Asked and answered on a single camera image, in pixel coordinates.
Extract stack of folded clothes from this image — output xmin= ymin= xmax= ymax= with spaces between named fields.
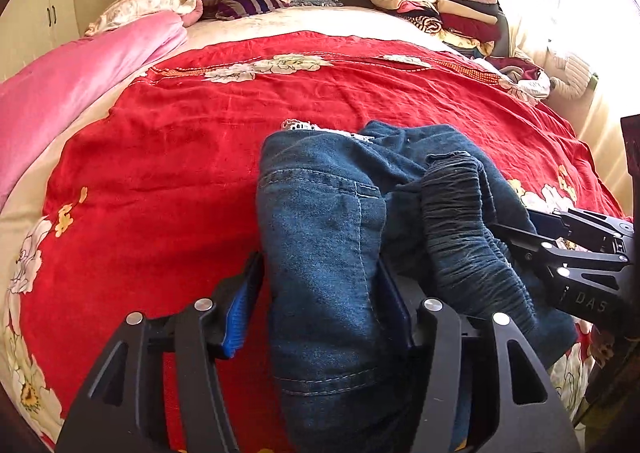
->
xmin=370 ymin=0 xmax=511 ymax=59

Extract purple striped pillow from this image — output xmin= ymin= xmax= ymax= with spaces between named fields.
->
xmin=201 ymin=0 xmax=288 ymax=21

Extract beige floral pillow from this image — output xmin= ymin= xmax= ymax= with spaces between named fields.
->
xmin=84 ymin=0 xmax=203 ymax=37

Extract blue denim pants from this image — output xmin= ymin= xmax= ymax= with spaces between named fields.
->
xmin=257 ymin=122 xmax=577 ymax=452

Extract cream window curtain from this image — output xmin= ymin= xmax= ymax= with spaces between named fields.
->
xmin=499 ymin=0 xmax=639 ymax=213

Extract pink satin quilt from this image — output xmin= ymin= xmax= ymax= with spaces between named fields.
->
xmin=1 ymin=11 xmax=186 ymax=201

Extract cream wardrobe with handles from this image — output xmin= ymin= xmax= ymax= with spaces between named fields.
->
xmin=1 ymin=0 xmax=78 ymax=80

